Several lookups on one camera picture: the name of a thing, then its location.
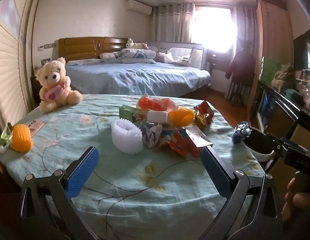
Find blue white pillow stack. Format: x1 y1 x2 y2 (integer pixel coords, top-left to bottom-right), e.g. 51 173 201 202
99 48 156 64

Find orange foam net left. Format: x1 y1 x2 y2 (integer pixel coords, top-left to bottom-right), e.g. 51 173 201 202
10 124 33 152

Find orange white plastic bag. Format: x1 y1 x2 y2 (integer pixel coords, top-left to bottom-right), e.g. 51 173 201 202
136 93 179 112

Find blue white toy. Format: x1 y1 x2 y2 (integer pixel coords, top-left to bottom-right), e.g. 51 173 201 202
232 121 251 144

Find dark red hanging jacket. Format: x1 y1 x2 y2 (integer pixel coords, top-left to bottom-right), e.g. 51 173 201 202
225 47 256 87

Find dark wooden nightstand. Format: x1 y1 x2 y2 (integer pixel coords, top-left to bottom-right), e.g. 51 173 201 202
31 75 42 106

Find grey curtain right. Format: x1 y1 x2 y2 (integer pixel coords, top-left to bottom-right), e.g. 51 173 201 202
235 3 257 56

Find black sideboard cabinet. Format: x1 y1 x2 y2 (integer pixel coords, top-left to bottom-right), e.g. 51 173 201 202
249 81 310 151

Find yellow snack wrapper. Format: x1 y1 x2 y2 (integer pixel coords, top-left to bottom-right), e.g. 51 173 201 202
194 114 207 131

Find floral teal tablecloth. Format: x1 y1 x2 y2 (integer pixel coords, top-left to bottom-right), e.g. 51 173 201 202
0 93 266 240

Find green boxes stack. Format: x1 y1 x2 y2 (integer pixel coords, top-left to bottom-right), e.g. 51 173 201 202
259 56 281 86

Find red snack wrapper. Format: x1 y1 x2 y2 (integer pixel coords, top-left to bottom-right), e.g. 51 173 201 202
194 100 214 125

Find person's right hand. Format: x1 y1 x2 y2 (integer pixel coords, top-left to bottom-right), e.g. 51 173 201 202
282 178 310 222

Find wooden headboard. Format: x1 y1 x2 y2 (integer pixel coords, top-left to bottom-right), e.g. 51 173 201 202
58 36 128 62

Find grey curtain left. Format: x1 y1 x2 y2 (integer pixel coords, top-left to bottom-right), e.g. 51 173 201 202
150 2 195 43

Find white foam block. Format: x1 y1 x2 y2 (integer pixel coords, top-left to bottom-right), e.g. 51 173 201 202
146 111 170 124

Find white foam fruit net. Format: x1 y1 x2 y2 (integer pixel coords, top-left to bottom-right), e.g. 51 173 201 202
111 119 143 154

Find plush toys on pillows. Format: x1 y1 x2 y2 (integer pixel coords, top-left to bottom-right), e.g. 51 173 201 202
126 38 148 49

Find grey bed guard rail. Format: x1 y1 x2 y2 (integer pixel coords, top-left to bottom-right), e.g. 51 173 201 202
148 42 207 70

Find television screen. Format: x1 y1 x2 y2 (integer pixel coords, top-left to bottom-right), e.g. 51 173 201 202
294 29 310 70

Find grey curtain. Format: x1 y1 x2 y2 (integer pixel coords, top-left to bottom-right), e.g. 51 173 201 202
150 2 195 43
235 3 257 56

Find white black trash bin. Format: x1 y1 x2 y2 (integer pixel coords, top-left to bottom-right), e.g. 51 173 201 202
243 137 274 163

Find green wrapper table edge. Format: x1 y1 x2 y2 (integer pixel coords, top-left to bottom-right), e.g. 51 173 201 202
0 122 13 154

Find pink card on table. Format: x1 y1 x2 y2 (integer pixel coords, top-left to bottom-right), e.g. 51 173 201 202
28 120 45 138

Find brown plush on cabinet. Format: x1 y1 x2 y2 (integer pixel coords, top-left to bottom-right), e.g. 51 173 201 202
271 64 296 92

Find wooden wardrobe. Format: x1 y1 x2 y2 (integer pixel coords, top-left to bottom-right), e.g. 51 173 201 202
247 0 294 117

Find bed with blue sheet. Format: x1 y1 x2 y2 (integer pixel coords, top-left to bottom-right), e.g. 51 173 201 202
65 59 211 97

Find red orange snack box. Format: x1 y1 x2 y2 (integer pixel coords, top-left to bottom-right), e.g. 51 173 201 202
158 125 213 158

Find white wall air conditioner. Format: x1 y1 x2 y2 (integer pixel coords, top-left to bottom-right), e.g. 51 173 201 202
126 0 152 16

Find cream teddy bear pink heart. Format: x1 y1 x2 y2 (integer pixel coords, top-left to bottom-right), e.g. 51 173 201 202
35 57 83 113

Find green drink carton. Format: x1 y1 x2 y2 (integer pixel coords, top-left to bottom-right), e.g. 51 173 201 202
119 105 147 124

